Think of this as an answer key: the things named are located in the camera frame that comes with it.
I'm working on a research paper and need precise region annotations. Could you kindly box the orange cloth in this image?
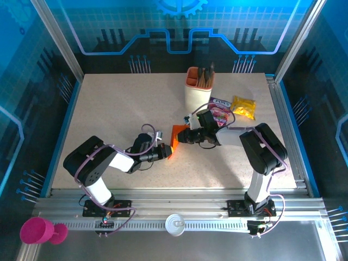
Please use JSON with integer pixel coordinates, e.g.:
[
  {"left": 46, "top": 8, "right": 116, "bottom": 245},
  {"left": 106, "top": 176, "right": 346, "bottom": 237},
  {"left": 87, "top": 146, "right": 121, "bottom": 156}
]
[{"left": 167, "top": 124, "right": 191, "bottom": 160}]

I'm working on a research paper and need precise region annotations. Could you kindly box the purple berries candy bag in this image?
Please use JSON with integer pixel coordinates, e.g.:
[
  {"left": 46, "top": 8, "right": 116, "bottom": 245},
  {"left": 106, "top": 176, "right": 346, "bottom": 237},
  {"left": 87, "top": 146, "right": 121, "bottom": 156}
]
[{"left": 208, "top": 97, "right": 232, "bottom": 128}]

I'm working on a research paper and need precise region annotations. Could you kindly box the cream utensil holder orange rim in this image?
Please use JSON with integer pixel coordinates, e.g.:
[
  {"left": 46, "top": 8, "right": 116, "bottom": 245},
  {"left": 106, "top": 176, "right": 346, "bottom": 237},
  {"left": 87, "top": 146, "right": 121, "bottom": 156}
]
[{"left": 184, "top": 67, "right": 215, "bottom": 111}]

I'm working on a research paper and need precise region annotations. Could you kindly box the yellow snack bag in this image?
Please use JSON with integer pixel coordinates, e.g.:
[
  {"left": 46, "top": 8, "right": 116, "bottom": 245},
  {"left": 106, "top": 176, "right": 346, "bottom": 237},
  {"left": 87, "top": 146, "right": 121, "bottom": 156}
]
[{"left": 230, "top": 95, "right": 257, "bottom": 121}]

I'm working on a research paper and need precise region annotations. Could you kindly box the brown wooden utensil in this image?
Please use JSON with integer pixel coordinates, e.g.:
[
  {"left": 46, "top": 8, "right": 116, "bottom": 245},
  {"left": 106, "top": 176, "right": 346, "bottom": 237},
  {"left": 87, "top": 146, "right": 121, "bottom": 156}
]
[{"left": 198, "top": 67, "right": 208, "bottom": 89}]

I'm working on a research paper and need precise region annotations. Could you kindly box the pink plastic goblet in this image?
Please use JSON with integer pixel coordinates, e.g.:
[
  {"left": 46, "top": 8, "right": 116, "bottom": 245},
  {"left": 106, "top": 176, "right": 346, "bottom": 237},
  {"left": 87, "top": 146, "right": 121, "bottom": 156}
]
[{"left": 20, "top": 216, "right": 69, "bottom": 245}]

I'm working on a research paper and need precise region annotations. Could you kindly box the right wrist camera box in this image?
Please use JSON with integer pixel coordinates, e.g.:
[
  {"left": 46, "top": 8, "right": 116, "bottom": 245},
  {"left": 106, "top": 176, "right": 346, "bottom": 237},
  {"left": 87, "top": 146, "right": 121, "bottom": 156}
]
[{"left": 184, "top": 114, "right": 201, "bottom": 131}]

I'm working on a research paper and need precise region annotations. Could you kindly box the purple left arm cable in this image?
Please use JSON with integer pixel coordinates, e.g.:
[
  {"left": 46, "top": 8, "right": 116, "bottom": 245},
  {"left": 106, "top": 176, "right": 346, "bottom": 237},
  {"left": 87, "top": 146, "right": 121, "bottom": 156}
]
[{"left": 73, "top": 123, "right": 159, "bottom": 237}]

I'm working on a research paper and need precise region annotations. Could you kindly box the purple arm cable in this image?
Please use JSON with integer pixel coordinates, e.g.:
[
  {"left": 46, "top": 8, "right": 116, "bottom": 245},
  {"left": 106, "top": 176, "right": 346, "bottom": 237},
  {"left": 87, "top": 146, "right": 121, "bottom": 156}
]
[
  {"left": 73, "top": 123, "right": 159, "bottom": 237},
  {"left": 187, "top": 102, "right": 288, "bottom": 238}
]

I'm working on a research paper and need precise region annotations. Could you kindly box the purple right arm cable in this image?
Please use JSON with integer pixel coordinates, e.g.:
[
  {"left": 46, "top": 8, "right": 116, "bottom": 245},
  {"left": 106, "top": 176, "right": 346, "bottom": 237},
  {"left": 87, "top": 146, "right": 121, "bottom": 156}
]
[{"left": 187, "top": 102, "right": 288, "bottom": 238}]

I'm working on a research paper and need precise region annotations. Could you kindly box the aluminium frame rail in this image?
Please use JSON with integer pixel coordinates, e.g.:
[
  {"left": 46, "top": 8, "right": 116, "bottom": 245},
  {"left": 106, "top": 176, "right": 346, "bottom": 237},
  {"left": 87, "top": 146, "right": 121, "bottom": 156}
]
[{"left": 32, "top": 189, "right": 327, "bottom": 221}]

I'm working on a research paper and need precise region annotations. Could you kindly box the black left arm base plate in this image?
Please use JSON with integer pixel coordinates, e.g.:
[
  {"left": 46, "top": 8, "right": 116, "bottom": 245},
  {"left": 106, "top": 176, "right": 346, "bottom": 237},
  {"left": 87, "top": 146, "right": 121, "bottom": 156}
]
[{"left": 82, "top": 200, "right": 133, "bottom": 218}]

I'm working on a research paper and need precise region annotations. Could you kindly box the black utensil handle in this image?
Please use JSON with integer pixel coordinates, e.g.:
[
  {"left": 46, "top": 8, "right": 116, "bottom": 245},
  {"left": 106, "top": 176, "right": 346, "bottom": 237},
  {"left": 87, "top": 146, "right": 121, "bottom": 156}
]
[{"left": 207, "top": 61, "right": 215, "bottom": 84}]

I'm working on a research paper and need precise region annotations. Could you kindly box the white slotted cable duct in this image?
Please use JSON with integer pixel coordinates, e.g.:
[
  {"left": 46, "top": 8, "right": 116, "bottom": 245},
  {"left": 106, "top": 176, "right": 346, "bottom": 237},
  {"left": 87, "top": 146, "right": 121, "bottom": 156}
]
[{"left": 65, "top": 220, "right": 251, "bottom": 232}]

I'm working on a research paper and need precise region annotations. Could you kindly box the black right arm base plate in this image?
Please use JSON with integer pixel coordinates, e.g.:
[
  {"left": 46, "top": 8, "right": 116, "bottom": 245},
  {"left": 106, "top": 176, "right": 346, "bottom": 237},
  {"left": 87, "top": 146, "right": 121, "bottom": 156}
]
[{"left": 227, "top": 200, "right": 277, "bottom": 218}]

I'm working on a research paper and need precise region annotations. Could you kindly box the aluminium frame post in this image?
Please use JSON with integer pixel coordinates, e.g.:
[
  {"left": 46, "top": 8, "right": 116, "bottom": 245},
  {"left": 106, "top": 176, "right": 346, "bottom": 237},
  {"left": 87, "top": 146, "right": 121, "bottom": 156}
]
[
  {"left": 274, "top": 0, "right": 327, "bottom": 82},
  {"left": 29, "top": 0, "right": 85, "bottom": 82}
]

